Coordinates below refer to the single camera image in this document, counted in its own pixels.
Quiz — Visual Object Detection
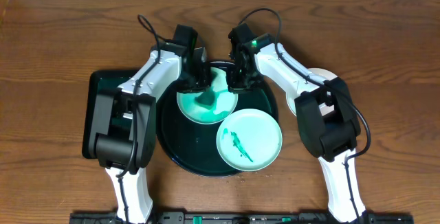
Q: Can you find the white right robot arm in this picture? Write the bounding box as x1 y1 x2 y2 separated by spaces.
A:
226 23 366 223

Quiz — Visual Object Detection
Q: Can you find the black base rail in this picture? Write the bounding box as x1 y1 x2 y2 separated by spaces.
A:
69 211 414 224

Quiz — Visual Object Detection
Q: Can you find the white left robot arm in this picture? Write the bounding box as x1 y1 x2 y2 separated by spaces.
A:
82 25 211 223

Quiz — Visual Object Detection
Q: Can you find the mint green plate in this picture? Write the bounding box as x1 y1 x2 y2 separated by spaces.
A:
216 109 283 172
177 67 239 124

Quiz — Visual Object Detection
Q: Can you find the green scrubbing sponge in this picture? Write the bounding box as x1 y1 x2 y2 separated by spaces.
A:
195 89 216 109

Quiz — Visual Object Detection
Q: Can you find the mint green plate front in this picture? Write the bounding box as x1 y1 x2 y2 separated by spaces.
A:
216 109 283 172

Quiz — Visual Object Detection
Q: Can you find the white plate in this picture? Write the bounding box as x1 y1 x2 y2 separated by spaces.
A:
286 68 337 116

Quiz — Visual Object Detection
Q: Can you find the rectangular black water tray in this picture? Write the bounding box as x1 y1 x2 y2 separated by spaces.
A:
82 68 139 159

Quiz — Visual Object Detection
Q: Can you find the round black tray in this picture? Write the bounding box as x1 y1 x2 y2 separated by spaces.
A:
156 60 278 177

